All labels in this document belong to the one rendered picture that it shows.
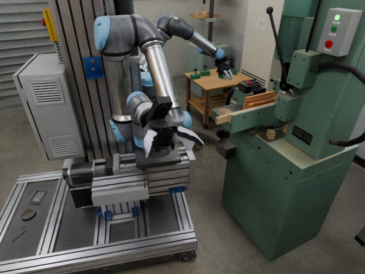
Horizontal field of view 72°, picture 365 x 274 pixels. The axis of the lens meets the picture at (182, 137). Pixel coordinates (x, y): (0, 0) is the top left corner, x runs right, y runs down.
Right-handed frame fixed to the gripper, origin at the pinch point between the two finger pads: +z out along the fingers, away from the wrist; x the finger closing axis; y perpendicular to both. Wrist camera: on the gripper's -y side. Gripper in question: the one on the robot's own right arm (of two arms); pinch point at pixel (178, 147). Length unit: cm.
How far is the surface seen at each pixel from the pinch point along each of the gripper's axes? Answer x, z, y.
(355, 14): -74, -17, -34
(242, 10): -214, -259, -20
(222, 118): -54, -53, 24
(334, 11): -72, -24, -34
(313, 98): -83, -26, 3
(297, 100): -81, -32, 6
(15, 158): 69, -211, 135
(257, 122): -77, -49, 27
